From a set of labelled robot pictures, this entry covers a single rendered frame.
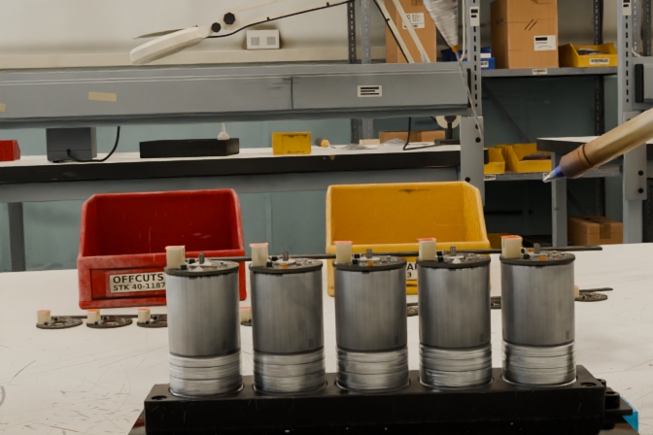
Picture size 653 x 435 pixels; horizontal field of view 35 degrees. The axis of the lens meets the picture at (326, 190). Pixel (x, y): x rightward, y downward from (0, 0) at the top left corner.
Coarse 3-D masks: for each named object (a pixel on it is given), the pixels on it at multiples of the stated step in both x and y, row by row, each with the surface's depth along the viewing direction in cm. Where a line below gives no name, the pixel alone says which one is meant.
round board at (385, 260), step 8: (352, 256) 35; (360, 256) 35; (376, 256) 35; (384, 256) 35; (392, 256) 35; (336, 264) 34; (344, 264) 34; (352, 264) 34; (360, 264) 34; (376, 264) 33; (384, 264) 33; (392, 264) 33; (400, 264) 34
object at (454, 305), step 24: (432, 288) 33; (456, 288) 33; (480, 288) 33; (432, 312) 34; (456, 312) 33; (480, 312) 33; (432, 336) 34; (456, 336) 33; (480, 336) 34; (432, 360) 34; (456, 360) 33; (480, 360) 34; (432, 384) 34; (456, 384) 33; (480, 384) 34
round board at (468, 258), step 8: (440, 256) 34; (464, 256) 35; (472, 256) 34; (480, 256) 34; (488, 256) 34; (424, 264) 34; (432, 264) 33; (440, 264) 33; (448, 264) 33; (456, 264) 33; (464, 264) 33; (472, 264) 33; (480, 264) 33
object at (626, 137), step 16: (624, 128) 31; (640, 128) 30; (592, 144) 31; (608, 144) 31; (624, 144) 31; (640, 144) 31; (576, 160) 32; (592, 160) 31; (608, 160) 31; (576, 176) 32
